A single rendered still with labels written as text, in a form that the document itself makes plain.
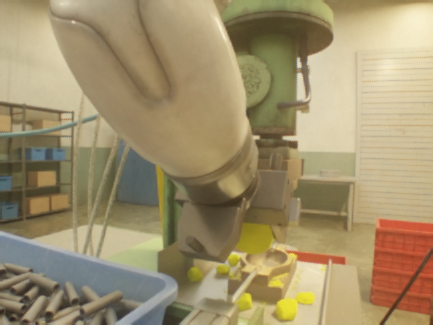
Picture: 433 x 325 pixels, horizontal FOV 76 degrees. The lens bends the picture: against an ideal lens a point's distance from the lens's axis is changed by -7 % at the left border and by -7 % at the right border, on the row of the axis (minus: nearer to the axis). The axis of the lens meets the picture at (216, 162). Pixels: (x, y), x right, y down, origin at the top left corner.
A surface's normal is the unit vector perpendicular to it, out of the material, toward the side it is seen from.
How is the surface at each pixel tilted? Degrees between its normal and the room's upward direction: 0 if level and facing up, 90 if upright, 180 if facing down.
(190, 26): 100
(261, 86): 90
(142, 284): 81
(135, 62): 129
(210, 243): 56
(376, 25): 90
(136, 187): 90
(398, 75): 90
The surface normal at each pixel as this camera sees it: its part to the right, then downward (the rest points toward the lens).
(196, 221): -0.31, -0.54
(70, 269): -0.39, -0.13
